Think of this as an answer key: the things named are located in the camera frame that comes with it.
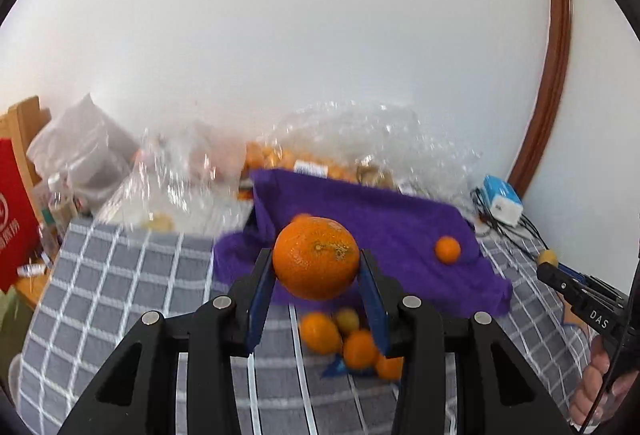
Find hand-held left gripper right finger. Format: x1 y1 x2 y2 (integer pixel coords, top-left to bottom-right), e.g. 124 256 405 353
359 249 576 435

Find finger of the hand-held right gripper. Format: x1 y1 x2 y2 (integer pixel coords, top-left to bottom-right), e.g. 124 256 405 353
557 264 628 302
536 262 622 337

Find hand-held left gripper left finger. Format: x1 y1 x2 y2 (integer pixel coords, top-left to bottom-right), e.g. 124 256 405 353
57 249 278 435

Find yellow-green kumquat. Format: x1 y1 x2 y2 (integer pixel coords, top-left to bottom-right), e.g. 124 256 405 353
334 307 361 335

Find medium round orange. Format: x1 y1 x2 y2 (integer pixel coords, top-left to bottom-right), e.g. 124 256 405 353
342 329 380 371
374 352 405 382

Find oval orange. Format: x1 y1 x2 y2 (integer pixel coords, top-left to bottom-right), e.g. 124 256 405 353
299 311 343 356

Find large round orange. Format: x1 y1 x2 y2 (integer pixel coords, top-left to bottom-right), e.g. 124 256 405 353
272 216 362 301

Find purple towel-covered tray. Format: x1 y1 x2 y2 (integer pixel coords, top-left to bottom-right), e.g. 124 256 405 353
212 168 513 318

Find person's right hand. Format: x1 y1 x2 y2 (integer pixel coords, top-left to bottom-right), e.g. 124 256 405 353
570 335 640 428

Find blue paper sheet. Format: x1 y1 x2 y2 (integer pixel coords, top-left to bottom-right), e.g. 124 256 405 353
321 355 362 378

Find blue and white charger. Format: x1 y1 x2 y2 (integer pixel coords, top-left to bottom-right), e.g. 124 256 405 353
482 174 524 227

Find brown food pieces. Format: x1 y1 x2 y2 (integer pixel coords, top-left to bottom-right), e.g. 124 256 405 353
355 157 397 188

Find grey checked blanket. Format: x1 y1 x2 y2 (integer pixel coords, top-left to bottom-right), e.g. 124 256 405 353
9 215 601 435

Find crumpled clear plastic bag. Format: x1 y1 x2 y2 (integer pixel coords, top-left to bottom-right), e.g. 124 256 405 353
95 125 252 236

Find heap of bagged oranges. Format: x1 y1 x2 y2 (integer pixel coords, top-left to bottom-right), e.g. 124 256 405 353
242 142 351 182

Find large clear plastic bag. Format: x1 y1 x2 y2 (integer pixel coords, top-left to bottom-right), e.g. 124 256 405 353
257 100 483 222

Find white plastic bag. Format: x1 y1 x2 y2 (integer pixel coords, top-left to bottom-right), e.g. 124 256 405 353
27 94 141 216

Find green cloth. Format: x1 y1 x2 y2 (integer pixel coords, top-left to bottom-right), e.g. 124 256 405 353
0 287 36 358

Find red paper bag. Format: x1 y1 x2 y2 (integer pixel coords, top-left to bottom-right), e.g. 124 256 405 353
0 137 44 293

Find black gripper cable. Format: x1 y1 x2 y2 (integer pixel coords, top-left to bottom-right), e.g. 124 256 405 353
579 255 640 430

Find black charger cables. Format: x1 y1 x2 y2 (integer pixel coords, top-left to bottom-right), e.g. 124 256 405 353
471 187 551 257

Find brown door frame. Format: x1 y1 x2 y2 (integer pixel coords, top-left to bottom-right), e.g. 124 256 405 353
506 0 573 202

